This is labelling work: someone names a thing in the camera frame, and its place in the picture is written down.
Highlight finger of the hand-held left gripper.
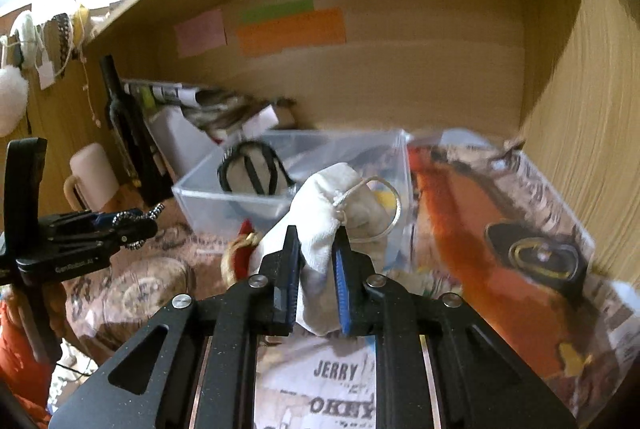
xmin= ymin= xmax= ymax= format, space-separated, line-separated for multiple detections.
xmin=50 ymin=223 xmax=159 ymax=256
xmin=44 ymin=209 xmax=147 ymax=232

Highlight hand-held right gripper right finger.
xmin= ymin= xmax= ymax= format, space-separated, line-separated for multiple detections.
xmin=332 ymin=225 xmax=579 ymax=429

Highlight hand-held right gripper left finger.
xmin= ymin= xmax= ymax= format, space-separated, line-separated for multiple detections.
xmin=47 ymin=225 xmax=306 ymax=429

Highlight black white braided cord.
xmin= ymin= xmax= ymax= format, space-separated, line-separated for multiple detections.
xmin=112 ymin=203 xmax=166 ymax=252

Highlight white drawstring pouch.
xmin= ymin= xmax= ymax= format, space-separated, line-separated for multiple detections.
xmin=252 ymin=162 xmax=402 ymax=337

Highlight clear plastic box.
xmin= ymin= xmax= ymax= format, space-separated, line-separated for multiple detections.
xmin=171 ymin=128 xmax=416 ymax=260

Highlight white mug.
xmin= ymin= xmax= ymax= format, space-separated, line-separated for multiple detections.
xmin=63 ymin=142 xmax=120 ymax=212

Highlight red gold charm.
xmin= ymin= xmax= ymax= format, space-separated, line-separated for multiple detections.
xmin=221 ymin=219 xmax=262 ymax=286

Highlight brown patterned blanket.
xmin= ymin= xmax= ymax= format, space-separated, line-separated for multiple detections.
xmin=62 ymin=196 xmax=241 ymax=355

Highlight white plush ball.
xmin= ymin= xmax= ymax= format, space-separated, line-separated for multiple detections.
xmin=0 ymin=65 xmax=29 ymax=136

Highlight dark glass bottle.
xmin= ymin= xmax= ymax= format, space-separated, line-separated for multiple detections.
xmin=98 ymin=55 xmax=173 ymax=206

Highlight beige pouch with black trim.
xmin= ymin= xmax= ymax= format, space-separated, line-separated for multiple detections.
xmin=216 ymin=140 xmax=296 ymax=197

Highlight white paper tag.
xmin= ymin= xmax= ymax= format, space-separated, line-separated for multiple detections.
xmin=37 ymin=53 xmax=59 ymax=90

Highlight printed cloth with orange car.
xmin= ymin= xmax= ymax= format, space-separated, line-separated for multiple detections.
xmin=250 ymin=129 xmax=640 ymax=429

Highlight rolled magazine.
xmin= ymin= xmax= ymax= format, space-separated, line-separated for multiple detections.
xmin=121 ymin=78 xmax=202 ymax=110

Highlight small white box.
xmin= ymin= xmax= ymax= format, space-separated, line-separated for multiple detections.
xmin=241 ymin=105 xmax=280 ymax=136

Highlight white round hanging pouch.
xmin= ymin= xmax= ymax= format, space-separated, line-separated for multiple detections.
xmin=11 ymin=10 xmax=42 ymax=60

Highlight pink sticky note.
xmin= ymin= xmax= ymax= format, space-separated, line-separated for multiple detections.
xmin=173 ymin=8 xmax=228 ymax=58

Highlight wooden shelf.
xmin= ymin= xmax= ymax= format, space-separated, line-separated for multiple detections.
xmin=25 ymin=0 xmax=640 ymax=292

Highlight orange sticky note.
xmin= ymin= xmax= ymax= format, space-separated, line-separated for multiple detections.
xmin=235 ymin=7 xmax=348 ymax=58

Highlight green sticky note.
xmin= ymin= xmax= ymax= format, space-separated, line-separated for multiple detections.
xmin=241 ymin=0 xmax=316 ymax=24

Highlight black white woven strap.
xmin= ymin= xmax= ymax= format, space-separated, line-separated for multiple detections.
xmin=50 ymin=13 xmax=75 ymax=77

